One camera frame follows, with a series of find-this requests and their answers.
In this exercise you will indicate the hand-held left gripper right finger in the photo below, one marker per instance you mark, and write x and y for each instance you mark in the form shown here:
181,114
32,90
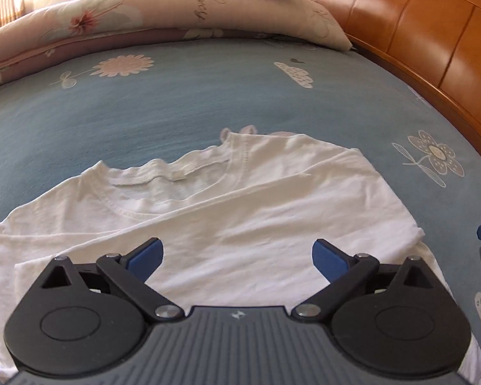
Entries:
328,262

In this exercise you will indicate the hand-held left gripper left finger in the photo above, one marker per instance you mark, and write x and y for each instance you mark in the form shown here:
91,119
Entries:
146,258

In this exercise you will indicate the white long-sleeve printed shirt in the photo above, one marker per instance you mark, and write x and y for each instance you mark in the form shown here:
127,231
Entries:
244,208

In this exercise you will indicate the blue floral bed sheet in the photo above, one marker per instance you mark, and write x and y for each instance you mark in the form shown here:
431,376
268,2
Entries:
184,100

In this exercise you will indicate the wooden headboard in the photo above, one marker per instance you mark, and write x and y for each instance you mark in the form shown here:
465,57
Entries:
425,28

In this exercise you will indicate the pink floral quilt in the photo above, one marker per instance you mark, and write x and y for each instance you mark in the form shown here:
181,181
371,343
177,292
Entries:
164,12

